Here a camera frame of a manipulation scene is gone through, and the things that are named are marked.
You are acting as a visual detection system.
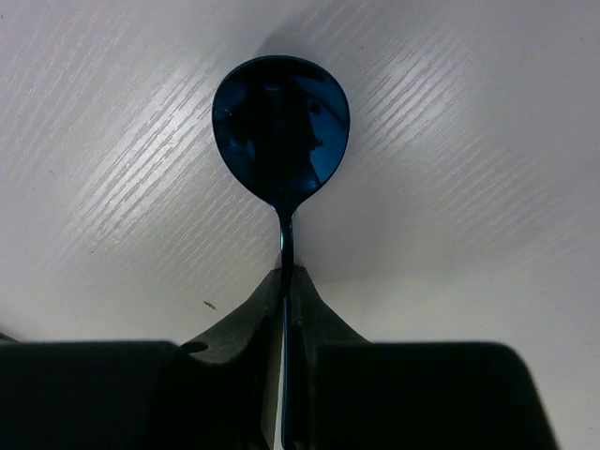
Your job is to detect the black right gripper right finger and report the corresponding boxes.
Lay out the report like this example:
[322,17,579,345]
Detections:
[291,265,368,449]

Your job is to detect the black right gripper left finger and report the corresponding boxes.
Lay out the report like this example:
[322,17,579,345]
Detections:
[176,269,283,449]

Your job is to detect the blue metallic spoon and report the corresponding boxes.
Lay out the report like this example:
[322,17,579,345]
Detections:
[212,55,351,449]

